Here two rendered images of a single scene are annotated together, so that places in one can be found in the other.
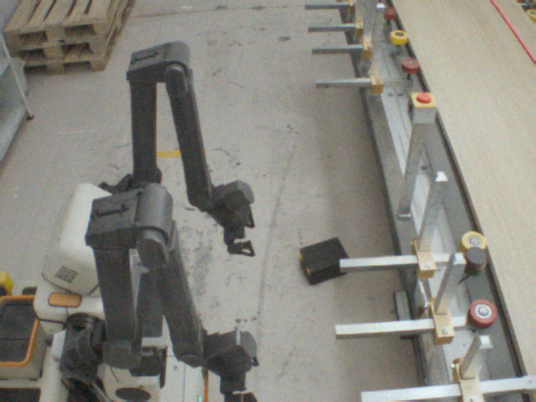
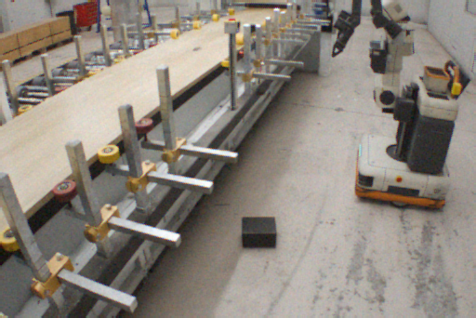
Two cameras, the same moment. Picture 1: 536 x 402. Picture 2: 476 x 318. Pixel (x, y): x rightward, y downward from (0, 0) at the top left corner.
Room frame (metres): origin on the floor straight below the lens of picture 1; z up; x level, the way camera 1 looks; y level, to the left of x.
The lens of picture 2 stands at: (3.17, 0.14, 1.53)
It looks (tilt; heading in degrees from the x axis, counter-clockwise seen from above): 31 degrees down; 197
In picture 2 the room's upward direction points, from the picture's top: 1 degrees counter-clockwise
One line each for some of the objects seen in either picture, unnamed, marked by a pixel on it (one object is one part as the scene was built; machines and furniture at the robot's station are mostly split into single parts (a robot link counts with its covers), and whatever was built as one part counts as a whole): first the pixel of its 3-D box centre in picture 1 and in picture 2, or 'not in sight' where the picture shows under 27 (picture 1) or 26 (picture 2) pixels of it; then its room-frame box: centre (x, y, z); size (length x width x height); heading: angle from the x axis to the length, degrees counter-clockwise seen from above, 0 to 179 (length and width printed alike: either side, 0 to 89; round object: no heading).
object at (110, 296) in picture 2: (344, 6); (68, 278); (2.75, -0.49, 0.81); 0.43 x 0.03 x 0.04; 88
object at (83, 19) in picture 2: not in sight; (87, 16); (-5.02, -6.87, 0.41); 0.76 x 0.48 x 0.81; 5
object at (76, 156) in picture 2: (359, 11); (92, 211); (2.54, -0.53, 0.88); 0.04 x 0.04 x 0.48; 88
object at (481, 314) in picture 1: (479, 321); not in sight; (0.75, -0.58, 0.85); 0.08 x 0.08 x 0.11
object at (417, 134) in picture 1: (411, 169); (232, 72); (1.30, -0.49, 0.93); 0.05 x 0.05 x 0.45; 88
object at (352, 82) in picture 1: (365, 82); (187, 151); (2.00, -0.46, 0.80); 0.43 x 0.03 x 0.04; 88
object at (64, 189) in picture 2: (388, 19); (68, 199); (2.50, -0.68, 0.85); 0.08 x 0.08 x 0.11
